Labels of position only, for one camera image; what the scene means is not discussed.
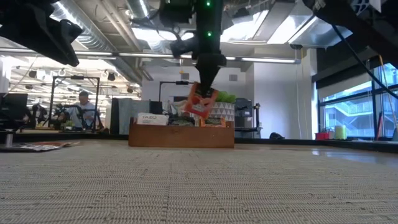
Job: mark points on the succulent in patterned pot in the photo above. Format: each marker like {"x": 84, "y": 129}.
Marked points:
{"x": 225, "y": 112}

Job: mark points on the grey office partition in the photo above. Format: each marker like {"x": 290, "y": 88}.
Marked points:
{"x": 124, "y": 112}

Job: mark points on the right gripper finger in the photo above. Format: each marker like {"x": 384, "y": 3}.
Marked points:
{"x": 207, "y": 77}

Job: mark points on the black stand with bar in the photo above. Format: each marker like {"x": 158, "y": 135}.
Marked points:
{"x": 182, "y": 82}

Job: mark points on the black equipment cart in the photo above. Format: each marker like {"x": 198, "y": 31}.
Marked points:
{"x": 244, "y": 115}

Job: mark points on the red container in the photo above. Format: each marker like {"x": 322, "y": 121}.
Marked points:
{"x": 321, "y": 136}

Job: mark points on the white draped background object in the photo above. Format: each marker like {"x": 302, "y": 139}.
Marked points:
{"x": 177, "y": 107}

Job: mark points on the blackcurrant burst tea bag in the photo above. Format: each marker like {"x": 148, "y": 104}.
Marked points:
{"x": 182, "y": 121}
{"x": 18, "y": 148}

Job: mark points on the yellow-green cylinder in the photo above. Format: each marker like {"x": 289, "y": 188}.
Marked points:
{"x": 340, "y": 132}

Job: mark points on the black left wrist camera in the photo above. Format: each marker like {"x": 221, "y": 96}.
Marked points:
{"x": 71, "y": 31}

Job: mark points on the black computer monitor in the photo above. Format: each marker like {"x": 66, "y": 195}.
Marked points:
{"x": 14, "y": 105}

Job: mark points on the black metal frame stand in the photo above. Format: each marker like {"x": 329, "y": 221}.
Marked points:
{"x": 74, "y": 77}

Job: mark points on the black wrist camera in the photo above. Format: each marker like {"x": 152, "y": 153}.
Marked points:
{"x": 71, "y": 31}
{"x": 183, "y": 48}

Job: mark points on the black aluminium table frame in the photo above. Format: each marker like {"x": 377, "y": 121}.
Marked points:
{"x": 342, "y": 144}

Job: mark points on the wooden tea box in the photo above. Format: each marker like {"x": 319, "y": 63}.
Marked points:
{"x": 180, "y": 137}

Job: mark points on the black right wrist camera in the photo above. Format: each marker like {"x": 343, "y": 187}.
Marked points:
{"x": 183, "y": 48}

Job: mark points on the background robot workstation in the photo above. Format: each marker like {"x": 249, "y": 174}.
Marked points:
{"x": 40, "y": 116}

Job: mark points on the small black dome object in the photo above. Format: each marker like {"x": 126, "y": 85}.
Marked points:
{"x": 276, "y": 136}

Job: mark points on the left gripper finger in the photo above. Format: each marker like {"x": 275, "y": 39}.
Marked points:
{"x": 46, "y": 37}

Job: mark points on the grey woven placemat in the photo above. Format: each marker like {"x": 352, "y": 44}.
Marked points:
{"x": 217, "y": 186}

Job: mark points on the Tazo tea box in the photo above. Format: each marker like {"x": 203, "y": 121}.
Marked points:
{"x": 152, "y": 119}

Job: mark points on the silver table post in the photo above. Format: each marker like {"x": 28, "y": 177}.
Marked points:
{"x": 9, "y": 139}

